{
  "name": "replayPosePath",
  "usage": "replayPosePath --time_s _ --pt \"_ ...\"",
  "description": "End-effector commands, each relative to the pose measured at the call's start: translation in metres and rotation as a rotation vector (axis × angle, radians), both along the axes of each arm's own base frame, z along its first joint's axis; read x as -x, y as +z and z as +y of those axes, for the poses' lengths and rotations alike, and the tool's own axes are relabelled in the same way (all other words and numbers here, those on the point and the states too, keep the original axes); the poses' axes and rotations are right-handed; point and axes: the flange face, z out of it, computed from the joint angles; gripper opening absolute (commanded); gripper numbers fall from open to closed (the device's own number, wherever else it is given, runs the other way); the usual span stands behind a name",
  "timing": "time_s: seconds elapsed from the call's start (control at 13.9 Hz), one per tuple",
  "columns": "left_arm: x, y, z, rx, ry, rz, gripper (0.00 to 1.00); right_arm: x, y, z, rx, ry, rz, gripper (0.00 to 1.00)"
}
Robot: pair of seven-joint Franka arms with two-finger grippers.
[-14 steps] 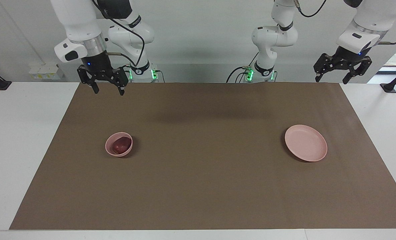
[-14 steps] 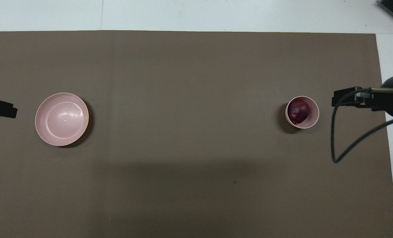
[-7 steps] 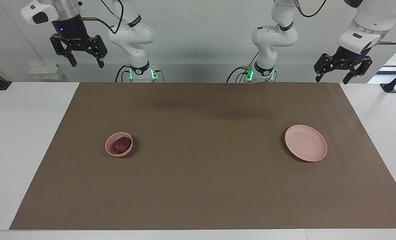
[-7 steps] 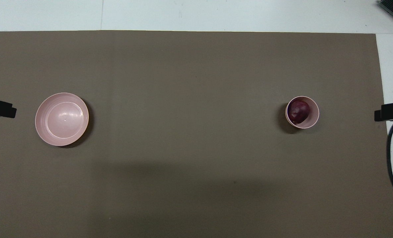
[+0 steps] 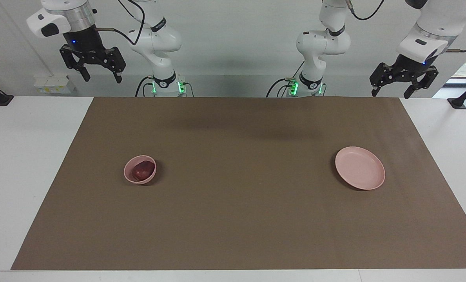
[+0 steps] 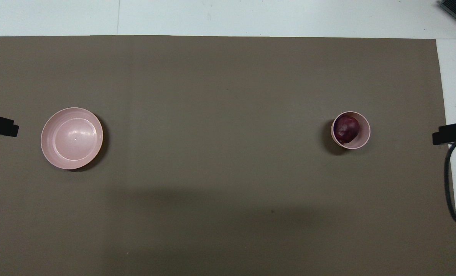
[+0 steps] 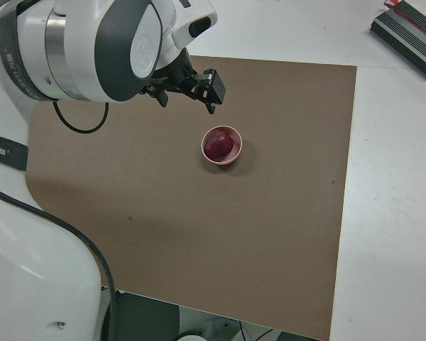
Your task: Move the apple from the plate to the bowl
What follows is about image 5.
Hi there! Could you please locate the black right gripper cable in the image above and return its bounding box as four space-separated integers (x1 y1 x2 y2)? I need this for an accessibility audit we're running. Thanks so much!
95 0 146 46

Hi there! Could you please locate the dark red apple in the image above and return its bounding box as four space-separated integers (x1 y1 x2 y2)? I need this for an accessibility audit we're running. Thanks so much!
132 159 154 182

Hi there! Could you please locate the brown table mat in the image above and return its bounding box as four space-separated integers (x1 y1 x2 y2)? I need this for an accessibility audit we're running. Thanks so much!
11 96 466 271

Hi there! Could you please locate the pink plate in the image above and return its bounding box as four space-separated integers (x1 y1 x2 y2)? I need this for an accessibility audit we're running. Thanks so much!
335 146 386 191

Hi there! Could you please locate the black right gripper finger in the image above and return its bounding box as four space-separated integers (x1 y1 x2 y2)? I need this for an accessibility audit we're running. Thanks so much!
59 44 91 83
105 46 127 84

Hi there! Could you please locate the black base cable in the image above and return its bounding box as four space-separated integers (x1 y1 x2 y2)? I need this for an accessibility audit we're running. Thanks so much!
267 76 297 98
135 76 156 98

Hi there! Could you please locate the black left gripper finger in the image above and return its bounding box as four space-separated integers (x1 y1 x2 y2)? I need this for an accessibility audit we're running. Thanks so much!
403 67 440 99
369 62 395 97

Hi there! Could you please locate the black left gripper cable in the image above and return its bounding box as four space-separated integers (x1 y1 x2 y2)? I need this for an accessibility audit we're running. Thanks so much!
346 0 466 54

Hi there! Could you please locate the pink bowl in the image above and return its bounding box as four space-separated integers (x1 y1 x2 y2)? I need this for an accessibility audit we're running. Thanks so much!
123 155 157 185

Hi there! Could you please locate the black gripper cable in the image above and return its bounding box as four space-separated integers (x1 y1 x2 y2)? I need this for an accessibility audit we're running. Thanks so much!
346 0 466 54
95 0 146 46

